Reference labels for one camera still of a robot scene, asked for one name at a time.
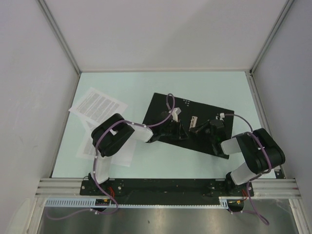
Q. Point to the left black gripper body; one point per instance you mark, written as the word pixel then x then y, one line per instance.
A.
pixel 165 131

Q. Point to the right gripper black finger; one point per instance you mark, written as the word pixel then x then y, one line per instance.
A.
pixel 204 126
pixel 195 130

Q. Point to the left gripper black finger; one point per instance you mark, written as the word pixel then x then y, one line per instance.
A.
pixel 182 132
pixel 174 132

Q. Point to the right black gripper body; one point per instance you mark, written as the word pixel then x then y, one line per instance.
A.
pixel 207 131

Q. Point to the black clip folder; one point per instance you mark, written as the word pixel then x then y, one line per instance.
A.
pixel 193 114

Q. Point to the printed paper sheet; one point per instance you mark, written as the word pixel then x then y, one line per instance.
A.
pixel 86 149
pixel 96 107

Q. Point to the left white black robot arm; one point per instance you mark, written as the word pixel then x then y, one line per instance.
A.
pixel 111 136

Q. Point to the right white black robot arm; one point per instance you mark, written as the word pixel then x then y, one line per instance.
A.
pixel 261 153

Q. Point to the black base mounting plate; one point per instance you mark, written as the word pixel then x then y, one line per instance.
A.
pixel 152 190

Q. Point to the bottom white paper sheet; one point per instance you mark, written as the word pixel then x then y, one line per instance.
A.
pixel 125 155

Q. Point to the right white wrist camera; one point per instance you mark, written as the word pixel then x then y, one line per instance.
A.
pixel 220 116

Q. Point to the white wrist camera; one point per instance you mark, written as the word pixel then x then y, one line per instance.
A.
pixel 220 116
pixel 174 113

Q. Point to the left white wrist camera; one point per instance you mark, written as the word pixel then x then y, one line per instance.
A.
pixel 174 113

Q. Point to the right aluminium side rail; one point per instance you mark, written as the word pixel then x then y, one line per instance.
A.
pixel 257 102

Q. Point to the right aluminium corner post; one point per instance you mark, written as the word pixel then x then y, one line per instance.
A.
pixel 273 32

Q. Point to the aluminium corner post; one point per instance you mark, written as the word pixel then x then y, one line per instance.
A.
pixel 273 32
pixel 43 6

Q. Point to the aluminium front frame rail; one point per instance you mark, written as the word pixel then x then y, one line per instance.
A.
pixel 263 188

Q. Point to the grey slotted cable duct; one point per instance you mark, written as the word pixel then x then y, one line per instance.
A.
pixel 102 203

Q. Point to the left aluminium corner post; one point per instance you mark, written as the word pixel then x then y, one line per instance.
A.
pixel 43 6

